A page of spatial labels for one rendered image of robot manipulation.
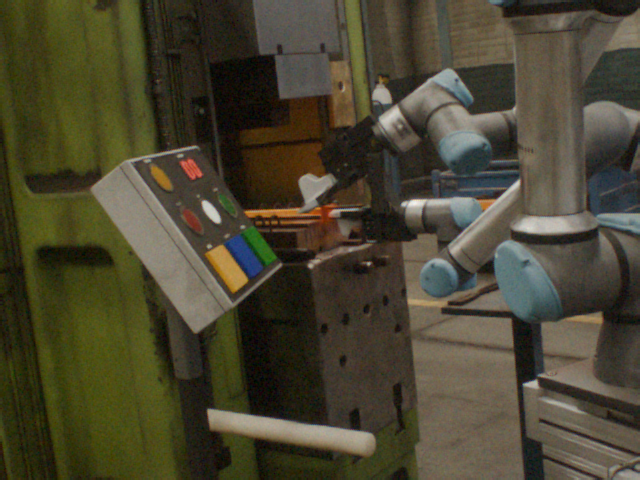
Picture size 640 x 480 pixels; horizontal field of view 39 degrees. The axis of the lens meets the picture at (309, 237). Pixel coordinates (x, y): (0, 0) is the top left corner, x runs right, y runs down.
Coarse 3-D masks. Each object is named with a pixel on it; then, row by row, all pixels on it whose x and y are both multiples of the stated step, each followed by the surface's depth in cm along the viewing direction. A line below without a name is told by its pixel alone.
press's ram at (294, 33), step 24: (216, 0) 193; (240, 0) 190; (264, 0) 190; (288, 0) 197; (312, 0) 204; (216, 24) 195; (240, 24) 191; (264, 24) 190; (288, 24) 197; (312, 24) 204; (336, 24) 211; (216, 48) 196; (240, 48) 192; (264, 48) 190; (288, 48) 197; (312, 48) 204; (336, 48) 212
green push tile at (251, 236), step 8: (248, 232) 162; (256, 232) 166; (248, 240) 160; (256, 240) 163; (256, 248) 161; (264, 248) 165; (256, 256) 160; (264, 256) 162; (272, 256) 166; (264, 264) 160
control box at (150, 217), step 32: (128, 160) 138; (160, 160) 149; (192, 160) 162; (96, 192) 139; (128, 192) 138; (160, 192) 141; (192, 192) 153; (224, 192) 167; (128, 224) 139; (160, 224) 138; (224, 224) 157; (160, 256) 139; (192, 256) 138; (192, 288) 139; (224, 288) 139; (192, 320) 140
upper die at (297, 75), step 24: (216, 72) 204; (240, 72) 200; (264, 72) 196; (288, 72) 197; (312, 72) 204; (216, 96) 205; (240, 96) 201; (264, 96) 197; (288, 96) 197; (312, 96) 213
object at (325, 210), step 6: (330, 204) 209; (360, 204) 203; (366, 204) 203; (252, 210) 223; (258, 210) 221; (264, 210) 219; (270, 210) 218; (276, 210) 217; (282, 210) 215; (288, 210) 214; (294, 210) 212; (318, 210) 208; (324, 210) 206; (330, 210) 206; (252, 216) 220; (324, 216) 206
